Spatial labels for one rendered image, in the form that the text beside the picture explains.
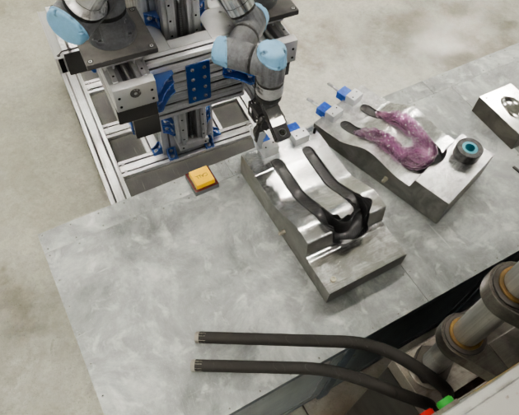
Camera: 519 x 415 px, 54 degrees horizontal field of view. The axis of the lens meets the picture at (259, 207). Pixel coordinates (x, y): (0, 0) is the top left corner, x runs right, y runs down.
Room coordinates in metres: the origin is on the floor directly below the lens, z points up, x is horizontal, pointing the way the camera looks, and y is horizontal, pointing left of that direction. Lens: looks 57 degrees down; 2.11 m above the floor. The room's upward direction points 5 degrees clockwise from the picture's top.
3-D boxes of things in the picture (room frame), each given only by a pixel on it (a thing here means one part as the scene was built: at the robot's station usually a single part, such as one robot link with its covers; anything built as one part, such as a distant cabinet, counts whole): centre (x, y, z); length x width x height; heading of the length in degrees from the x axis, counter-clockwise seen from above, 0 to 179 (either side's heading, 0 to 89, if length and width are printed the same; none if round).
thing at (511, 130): (1.30, -0.84, 0.84); 0.20 x 0.15 x 0.07; 33
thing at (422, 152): (1.11, -0.42, 0.90); 0.26 x 0.18 x 0.08; 50
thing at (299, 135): (1.10, -0.08, 0.89); 0.13 x 0.05 x 0.05; 33
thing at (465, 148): (1.04, -0.62, 0.93); 0.08 x 0.08 x 0.04
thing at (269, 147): (1.04, 0.01, 0.89); 0.13 x 0.05 x 0.05; 33
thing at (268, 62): (1.03, 0.00, 1.21); 0.09 x 0.08 x 0.11; 75
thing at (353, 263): (0.84, -0.18, 0.87); 0.50 x 0.26 x 0.14; 33
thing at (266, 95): (1.03, 0.00, 1.13); 0.08 x 0.08 x 0.05
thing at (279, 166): (0.86, -0.18, 0.92); 0.35 x 0.16 x 0.09; 33
